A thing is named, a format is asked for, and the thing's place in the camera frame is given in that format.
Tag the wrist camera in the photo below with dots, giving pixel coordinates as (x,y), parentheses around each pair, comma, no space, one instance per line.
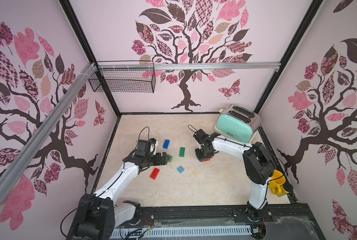
(200,136)
(146,147)

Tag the mint green toaster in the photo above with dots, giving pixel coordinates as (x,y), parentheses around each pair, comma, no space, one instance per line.
(237,123)

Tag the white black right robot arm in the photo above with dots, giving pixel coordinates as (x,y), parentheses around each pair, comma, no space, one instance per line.
(259,166)

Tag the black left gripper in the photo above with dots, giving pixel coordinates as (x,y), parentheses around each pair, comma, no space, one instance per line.
(159,159)

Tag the long blue lego brick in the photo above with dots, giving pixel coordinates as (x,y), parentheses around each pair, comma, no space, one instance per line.
(166,144)

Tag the black wire basket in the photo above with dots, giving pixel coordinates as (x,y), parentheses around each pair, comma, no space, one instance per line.
(124,77)

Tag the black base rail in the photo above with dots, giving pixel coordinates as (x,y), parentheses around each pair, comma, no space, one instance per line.
(237,213)

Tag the long green lego brick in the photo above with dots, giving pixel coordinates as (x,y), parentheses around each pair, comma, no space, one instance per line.
(182,152)

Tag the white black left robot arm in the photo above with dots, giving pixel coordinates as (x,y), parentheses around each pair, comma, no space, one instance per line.
(96,215)

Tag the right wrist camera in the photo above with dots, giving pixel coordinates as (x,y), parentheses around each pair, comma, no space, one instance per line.
(200,136)

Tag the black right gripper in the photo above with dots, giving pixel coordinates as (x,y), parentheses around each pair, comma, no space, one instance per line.
(203,152)

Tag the yellow mug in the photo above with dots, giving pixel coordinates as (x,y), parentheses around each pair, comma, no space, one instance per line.
(277,184)

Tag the small light blue lego brick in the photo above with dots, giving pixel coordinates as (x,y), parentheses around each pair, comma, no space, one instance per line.
(180,169)

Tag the white slotted cable duct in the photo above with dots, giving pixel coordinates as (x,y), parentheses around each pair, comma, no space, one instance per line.
(180,232)

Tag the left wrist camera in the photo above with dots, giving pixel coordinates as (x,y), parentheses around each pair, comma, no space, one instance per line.
(146,147)

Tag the aluminium rail left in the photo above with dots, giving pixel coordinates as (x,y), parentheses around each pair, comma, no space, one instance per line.
(14,171)

